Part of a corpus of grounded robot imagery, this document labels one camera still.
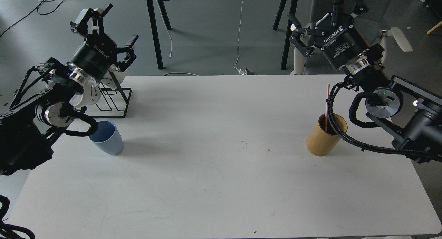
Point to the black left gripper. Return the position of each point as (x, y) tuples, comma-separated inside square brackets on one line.
[(93, 56)]

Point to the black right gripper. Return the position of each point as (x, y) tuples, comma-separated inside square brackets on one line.
[(340, 42)]

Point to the light blue plastic cup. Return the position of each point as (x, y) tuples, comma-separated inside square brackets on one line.
[(108, 138)]

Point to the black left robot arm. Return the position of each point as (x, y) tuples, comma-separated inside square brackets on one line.
[(42, 111)]

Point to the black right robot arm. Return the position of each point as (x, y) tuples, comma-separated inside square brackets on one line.
[(409, 113)]

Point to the grey office chair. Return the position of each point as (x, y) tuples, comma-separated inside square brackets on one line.
[(371, 24)]

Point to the black table legs left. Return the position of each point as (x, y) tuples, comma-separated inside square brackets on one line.
[(154, 29)]

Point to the bamboo cylinder holder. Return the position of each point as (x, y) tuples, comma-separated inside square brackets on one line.
[(322, 138)]

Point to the black wire dish rack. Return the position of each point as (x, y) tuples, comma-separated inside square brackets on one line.
[(113, 104)]

